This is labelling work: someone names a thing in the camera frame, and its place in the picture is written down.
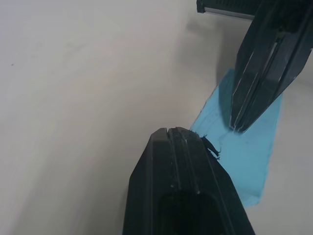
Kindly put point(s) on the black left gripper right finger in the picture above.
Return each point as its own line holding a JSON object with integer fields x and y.
{"x": 207, "y": 186}

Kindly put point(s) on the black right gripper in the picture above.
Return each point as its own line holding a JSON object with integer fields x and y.
{"x": 225, "y": 6}

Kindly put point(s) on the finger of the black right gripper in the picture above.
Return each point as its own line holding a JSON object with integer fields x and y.
{"x": 286, "y": 56}

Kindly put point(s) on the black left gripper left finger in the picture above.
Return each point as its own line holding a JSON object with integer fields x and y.
{"x": 149, "y": 186}

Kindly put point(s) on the blue sheet of paper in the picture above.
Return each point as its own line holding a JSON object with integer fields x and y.
{"x": 244, "y": 166}

